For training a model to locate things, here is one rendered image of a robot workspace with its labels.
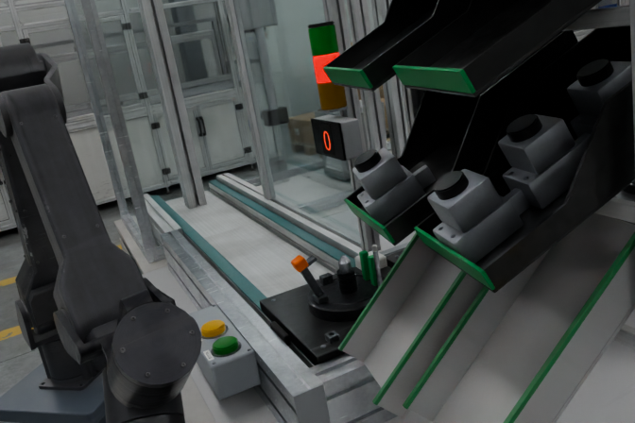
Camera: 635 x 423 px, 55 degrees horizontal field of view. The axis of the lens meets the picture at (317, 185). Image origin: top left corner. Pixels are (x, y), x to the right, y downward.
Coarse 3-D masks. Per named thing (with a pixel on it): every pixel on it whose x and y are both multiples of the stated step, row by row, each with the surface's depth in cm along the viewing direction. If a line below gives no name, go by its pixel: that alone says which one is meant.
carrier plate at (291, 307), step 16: (384, 272) 110; (304, 288) 109; (272, 304) 104; (288, 304) 103; (304, 304) 102; (272, 320) 102; (288, 320) 98; (304, 320) 97; (320, 320) 96; (304, 336) 92; (320, 336) 91; (304, 352) 90; (320, 352) 87; (336, 352) 87
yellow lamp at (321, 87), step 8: (320, 88) 112; (328, 88) 111; (336, 88) 112; (344, 88) 113; (320, 96) 113; (328, 96) 112; (336, 96) 112; (344, 96) 113; (320, 104) 114; (328, 104) 112; (336, 104) 112; (344, 104) 113
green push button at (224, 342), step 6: (228, 336) 96; (216, 342) 94; (222, 342) 94; (228, 342) 94; (234, 342) 93; (216, 348) 93; (222, 348) 92; (228, 348) 92; (234, 348) 93; (222, 354) 92
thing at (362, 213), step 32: (544, 64) 63; (448, 96) 75; (480, 96) 62; (416, 128) 74; (448, 128) 75; (480, 128) 62; (416, 160) 75; (448, 160) 71; (480, 160) 63; (384, 224) 67; (416, 224) 63
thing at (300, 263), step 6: (300, 258) 95; (312, 258) 96; (294, 264) 94; (300, 264) 95; (306, 264) 95; (300, 270) 95; (306, 270) 96; (306, 276) 96; (312, 276) 96; (312, 282) 96; (312, 288) 97; (318, 288) 97; (318, 294) 97
